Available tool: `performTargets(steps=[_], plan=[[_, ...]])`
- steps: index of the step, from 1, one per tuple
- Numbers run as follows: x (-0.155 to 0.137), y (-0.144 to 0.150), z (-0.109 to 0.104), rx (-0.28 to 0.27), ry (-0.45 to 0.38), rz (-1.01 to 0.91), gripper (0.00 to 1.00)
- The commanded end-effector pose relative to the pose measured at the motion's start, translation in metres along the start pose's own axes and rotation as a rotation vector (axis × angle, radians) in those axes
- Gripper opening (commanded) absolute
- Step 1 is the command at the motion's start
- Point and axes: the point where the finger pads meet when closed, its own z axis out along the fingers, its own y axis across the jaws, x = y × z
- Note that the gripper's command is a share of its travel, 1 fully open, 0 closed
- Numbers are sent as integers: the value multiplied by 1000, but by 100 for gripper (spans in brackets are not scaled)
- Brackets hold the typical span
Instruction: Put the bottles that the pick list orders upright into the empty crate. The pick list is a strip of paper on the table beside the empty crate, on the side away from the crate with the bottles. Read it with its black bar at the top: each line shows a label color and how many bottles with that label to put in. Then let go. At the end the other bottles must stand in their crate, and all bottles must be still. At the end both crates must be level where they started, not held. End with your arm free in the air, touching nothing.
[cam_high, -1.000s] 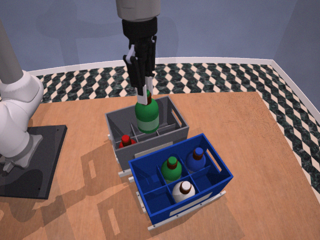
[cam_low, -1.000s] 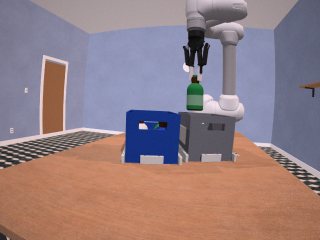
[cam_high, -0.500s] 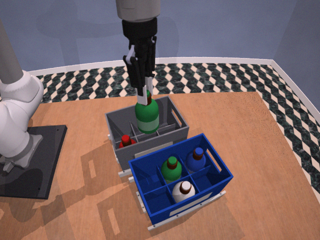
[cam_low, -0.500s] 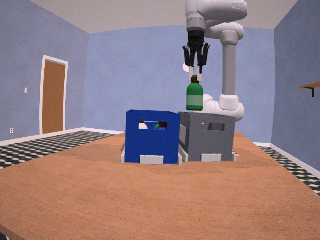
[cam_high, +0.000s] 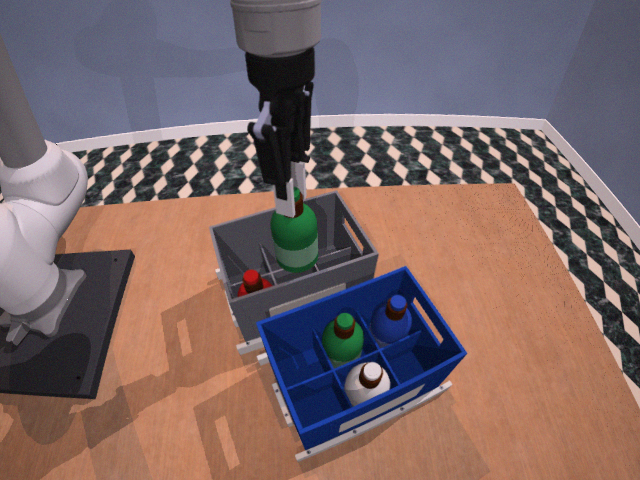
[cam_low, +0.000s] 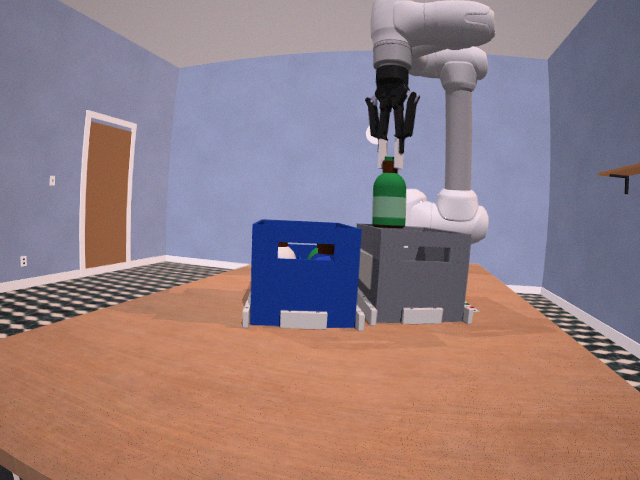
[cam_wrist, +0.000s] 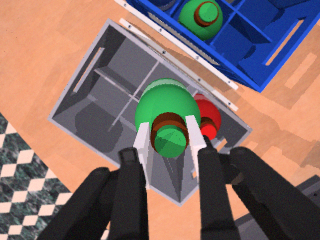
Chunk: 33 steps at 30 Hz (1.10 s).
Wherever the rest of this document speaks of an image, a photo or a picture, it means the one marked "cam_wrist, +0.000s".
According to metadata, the blue plastic bottle crate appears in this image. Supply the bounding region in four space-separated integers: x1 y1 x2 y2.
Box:
125 0 317 83

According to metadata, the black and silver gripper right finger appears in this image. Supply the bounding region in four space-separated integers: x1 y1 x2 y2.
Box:
185 115 320 240

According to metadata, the grey divided crate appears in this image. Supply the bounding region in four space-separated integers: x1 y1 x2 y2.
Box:
47 18 240 192

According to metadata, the green bottle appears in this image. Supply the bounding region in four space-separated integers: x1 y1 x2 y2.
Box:
135 78 201 158
178 0 223 41

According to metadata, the red bottle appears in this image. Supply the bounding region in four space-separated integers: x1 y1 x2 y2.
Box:
193 94 221 140

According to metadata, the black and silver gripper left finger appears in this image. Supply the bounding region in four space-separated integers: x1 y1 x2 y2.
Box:
36 122 154 240

